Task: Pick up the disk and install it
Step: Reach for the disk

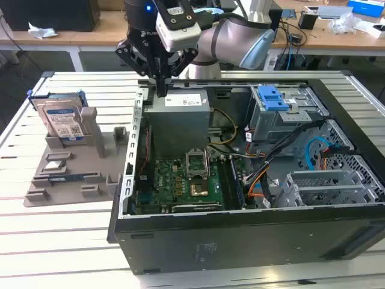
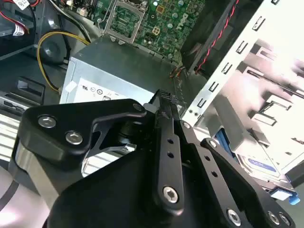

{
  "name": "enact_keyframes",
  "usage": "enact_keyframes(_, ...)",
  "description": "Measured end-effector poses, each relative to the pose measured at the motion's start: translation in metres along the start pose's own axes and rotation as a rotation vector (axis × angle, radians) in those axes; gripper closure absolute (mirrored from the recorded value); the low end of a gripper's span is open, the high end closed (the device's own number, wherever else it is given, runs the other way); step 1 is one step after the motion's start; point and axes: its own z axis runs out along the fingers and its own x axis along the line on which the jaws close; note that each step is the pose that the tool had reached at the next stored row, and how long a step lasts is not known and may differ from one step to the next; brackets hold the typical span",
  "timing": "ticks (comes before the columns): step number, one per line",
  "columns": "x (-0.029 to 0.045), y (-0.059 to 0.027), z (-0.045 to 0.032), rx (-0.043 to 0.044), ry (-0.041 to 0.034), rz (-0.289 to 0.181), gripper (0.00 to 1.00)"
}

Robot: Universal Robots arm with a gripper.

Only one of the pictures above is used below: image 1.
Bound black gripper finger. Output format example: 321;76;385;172
166;49;199;92
115;41;167;98

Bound hard disk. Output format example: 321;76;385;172
27;89;88;142

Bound silver disk bay cage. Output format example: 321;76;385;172
275;169;380;208

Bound brown cardboard box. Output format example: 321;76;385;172
98;0;126;9

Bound grey power supply unit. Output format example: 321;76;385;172
143;89;211;158

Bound blue plastic cage latch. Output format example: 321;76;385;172
257;85;290;112

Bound large black box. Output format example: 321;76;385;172
0;0;102;33

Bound crumpled white paper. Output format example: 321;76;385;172
28;20;58;40

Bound thin metal locking lever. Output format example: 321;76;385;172
204;146;211;179

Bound silver optical drive cage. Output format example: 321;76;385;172
246;85;330;144

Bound grey-brown parts rack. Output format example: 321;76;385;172
23;107;131;208

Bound green motherboard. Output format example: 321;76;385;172
132;147;259;215

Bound small black open box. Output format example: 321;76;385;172
298;13;319;30

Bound CPU socket with gold pins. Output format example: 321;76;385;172
188;179;211;198

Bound black empty RAM slot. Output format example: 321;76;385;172
218;156;234;211

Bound installed RAM stick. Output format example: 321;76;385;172
229;157;246;210

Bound dark RAM stick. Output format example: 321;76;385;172
48;175;87;183

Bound black graphics card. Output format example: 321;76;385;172
170;203;224;214

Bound crumpled clear plastic bag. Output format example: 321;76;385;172
327;13;362;34

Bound blue cardboard box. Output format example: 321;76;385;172
347;0;380;16

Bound black open PC case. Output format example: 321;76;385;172
106;69;385;276

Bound white box with black inside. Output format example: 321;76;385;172
354;20;385;40

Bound silver white wrist camera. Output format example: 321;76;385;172
155;0;202;52

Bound yellow wire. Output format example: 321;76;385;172
210;107;238;147

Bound red black wire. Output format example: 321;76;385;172
140;126;152;178

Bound metal socket cover frame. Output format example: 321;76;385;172
185;149;210;181

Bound black wire bundle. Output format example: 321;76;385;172
243;119;328;184

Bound blue data wire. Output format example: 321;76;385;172
305;135;331;172

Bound orange black power wire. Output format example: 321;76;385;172
318;143;356;172

